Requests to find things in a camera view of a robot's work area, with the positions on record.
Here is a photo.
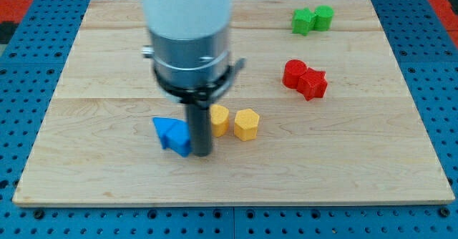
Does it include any yellow hexagon block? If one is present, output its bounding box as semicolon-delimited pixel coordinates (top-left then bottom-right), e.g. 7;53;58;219
234;109;260;141

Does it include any red star block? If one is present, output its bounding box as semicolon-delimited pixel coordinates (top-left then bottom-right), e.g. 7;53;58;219
296;68;328;101

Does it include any green star block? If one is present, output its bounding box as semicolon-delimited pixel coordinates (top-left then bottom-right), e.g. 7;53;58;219
291;8;316;36

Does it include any yellow heart block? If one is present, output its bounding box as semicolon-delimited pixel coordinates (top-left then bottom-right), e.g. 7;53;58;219
210;104;229;137

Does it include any wooden board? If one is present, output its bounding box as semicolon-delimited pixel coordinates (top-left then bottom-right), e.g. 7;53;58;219
13;0;454;208

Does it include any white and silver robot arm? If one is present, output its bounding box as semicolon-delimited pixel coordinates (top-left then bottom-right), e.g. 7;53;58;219
141;0;245;109

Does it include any red cylinder block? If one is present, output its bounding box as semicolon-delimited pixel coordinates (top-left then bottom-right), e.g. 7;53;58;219
282;59;308;89

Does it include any green cylinder block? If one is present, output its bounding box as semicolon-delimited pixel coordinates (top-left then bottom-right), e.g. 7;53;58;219
313;5;334;31

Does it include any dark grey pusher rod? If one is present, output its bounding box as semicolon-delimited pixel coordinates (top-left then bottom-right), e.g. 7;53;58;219
185;104;213;157

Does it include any blue cube block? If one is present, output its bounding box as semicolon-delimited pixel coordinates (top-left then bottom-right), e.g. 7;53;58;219
165;119;192;157

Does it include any blue triangle block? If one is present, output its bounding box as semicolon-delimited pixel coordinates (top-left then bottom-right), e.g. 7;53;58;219
152;117;179;150

